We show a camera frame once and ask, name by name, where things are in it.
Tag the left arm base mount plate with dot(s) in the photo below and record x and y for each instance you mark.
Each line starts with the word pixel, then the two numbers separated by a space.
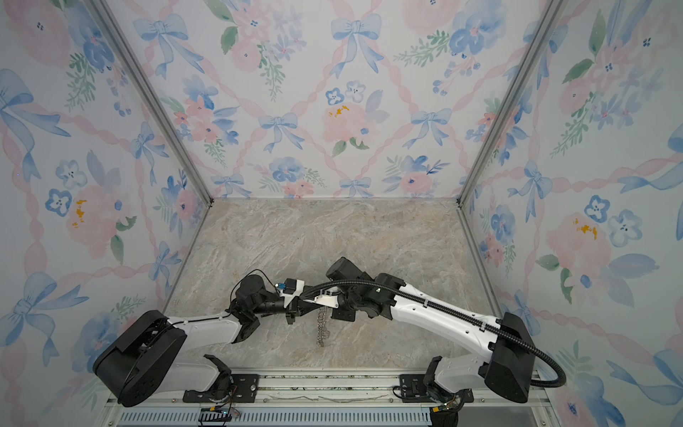
pixel 227 387

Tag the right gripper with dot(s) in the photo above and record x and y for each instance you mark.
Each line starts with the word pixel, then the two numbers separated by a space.
pixel 338 315

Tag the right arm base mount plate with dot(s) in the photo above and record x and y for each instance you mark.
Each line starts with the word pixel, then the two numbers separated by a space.
pixel 424 388

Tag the aluminium corner post right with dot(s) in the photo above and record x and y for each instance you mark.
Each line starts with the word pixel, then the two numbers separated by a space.
pixel 547 24

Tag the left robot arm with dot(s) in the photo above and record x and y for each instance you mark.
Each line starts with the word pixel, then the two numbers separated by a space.
pixel 145 360

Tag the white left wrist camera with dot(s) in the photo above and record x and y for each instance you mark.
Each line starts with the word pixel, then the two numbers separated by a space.
pixel 289 290

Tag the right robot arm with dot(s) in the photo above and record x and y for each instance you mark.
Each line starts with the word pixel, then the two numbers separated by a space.
pixel 498 350

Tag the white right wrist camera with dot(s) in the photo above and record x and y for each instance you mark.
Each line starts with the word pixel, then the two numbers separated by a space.
pixel 331 298

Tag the aluminium corner post left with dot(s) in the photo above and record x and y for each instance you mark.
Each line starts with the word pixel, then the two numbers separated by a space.
pixel 104 17

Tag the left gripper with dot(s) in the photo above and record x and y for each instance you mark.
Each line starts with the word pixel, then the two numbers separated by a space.
pixel 301 308

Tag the aluminium corner post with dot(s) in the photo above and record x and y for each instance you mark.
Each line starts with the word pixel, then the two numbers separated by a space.
pixel 547 24
pixel 104 17

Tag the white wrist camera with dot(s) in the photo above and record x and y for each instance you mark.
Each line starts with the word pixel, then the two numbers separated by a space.
pixel 331 298
pixel 289 290

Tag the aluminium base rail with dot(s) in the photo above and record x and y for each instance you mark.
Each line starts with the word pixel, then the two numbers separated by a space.
pixel 333 397

